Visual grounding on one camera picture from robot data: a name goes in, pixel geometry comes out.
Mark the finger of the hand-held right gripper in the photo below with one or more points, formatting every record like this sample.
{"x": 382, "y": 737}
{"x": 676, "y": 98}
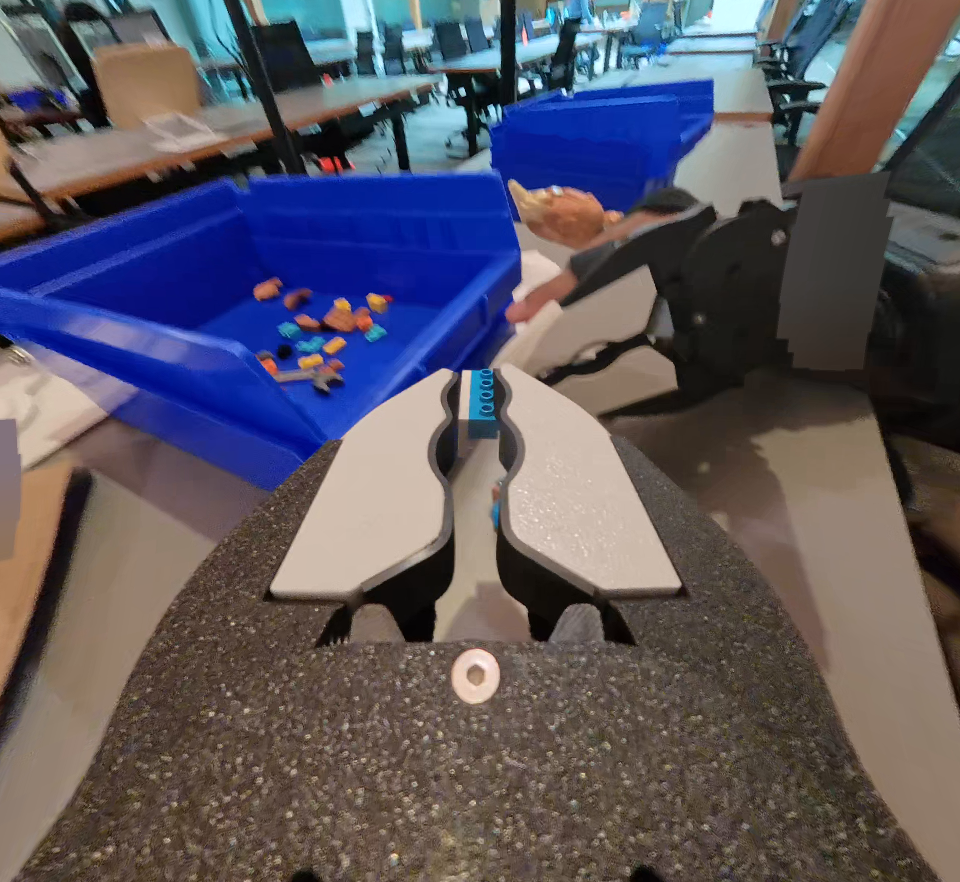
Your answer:
{"x": 593, "y": 324}
{"x": 630, "y": 380}

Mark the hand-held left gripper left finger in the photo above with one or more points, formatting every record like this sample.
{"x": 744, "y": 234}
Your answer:
{"x": 368, "y": 515}

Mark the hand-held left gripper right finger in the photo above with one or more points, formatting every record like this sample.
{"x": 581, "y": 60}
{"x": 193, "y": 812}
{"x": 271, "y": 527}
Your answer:
{"x": 593, "y": 515}

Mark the blue studded toy brick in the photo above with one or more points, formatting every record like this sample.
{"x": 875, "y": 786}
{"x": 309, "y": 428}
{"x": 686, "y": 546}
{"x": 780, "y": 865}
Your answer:
{"x": 482, "y": 402}

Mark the toy bricks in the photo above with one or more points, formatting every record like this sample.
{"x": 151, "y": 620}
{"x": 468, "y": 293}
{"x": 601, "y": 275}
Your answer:
{"x": 323, "y": 335}

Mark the blue plastic bin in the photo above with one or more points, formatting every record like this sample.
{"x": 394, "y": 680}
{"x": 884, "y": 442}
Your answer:
{"x": 600, "y": 147}
{"x": 150, "y": 297}

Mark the person's right hand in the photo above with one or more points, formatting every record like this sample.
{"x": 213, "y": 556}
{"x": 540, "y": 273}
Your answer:
{"x": 543, "y": 302}

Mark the brown toy brick model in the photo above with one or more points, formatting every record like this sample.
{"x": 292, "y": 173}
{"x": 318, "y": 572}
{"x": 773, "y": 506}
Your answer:
{"x": 563, "y": 215}

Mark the black office chair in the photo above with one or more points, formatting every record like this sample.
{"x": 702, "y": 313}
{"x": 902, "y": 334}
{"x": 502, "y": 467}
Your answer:
{"x": 795, "y": 57}
{"x": 300, "y": 72}

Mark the long wooden office table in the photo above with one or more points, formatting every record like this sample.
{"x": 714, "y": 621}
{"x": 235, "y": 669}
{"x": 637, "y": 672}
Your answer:
{"x": 225, "y": 125}
{"x": 510, "y": 60}

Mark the wooden pillar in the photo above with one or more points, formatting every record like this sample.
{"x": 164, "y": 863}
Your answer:
{"x": 885, "y": 57}

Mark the black light stand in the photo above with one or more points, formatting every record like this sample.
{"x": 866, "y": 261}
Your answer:
{"x": 248, "y": 42}

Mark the black metal post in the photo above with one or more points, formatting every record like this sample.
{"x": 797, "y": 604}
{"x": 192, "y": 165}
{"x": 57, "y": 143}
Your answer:
{"x": 507, "y": 12}

